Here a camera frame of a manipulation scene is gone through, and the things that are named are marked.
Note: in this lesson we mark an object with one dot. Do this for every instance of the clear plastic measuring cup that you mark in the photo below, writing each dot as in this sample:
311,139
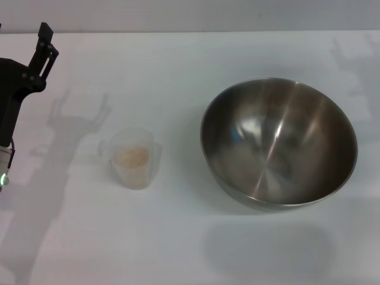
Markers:
136,139

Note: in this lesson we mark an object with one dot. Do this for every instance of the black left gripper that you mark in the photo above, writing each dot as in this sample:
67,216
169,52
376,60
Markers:
12,83

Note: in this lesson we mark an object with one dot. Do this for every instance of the stainless steel mixing bowl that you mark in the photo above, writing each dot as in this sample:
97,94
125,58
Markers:
282,142

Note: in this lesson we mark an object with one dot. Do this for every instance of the beige rice grains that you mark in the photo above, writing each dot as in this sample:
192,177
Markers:
130,157

